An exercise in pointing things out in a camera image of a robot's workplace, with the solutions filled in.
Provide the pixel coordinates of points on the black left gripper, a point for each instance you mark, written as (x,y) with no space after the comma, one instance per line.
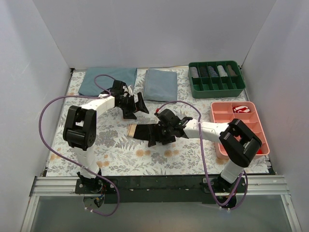
(132,107)

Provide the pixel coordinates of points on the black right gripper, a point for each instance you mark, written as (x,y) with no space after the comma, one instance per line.
(154,135)

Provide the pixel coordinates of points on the black underwear beige waistband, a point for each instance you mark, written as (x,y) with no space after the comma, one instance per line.
(140,131)

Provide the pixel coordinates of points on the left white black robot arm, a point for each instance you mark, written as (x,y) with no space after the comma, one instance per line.
(80,128)

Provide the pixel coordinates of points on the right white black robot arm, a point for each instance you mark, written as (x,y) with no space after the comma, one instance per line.
(238,140)

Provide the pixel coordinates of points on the floral patterned table mat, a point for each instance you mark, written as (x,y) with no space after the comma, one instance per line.
(117,154)

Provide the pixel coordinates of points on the grey blue folded cloth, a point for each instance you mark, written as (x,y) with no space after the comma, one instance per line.
(160,86)

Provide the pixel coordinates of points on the white striped rolled sock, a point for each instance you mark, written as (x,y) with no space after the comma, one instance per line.
(194,72)

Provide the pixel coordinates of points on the green divided organizer box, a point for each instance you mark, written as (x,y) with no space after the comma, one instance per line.
(216,87)

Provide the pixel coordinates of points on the black rolled sock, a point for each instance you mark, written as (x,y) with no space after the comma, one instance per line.
(203,71)

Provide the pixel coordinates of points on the blue striped rolled sock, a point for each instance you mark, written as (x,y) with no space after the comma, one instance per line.
(212,72)

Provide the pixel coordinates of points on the red white striped rolled garment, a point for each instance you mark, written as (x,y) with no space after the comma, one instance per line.
(241,109)

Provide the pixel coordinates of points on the grey white rolled sock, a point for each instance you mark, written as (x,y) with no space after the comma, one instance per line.
(222,71)

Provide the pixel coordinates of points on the brown rolled sock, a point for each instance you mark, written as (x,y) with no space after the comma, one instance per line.
(231,71)

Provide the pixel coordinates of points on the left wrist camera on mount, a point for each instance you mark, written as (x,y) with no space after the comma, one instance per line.
(127,91)

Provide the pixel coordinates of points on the aluminium frame rail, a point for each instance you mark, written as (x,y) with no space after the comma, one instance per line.
(65,186)

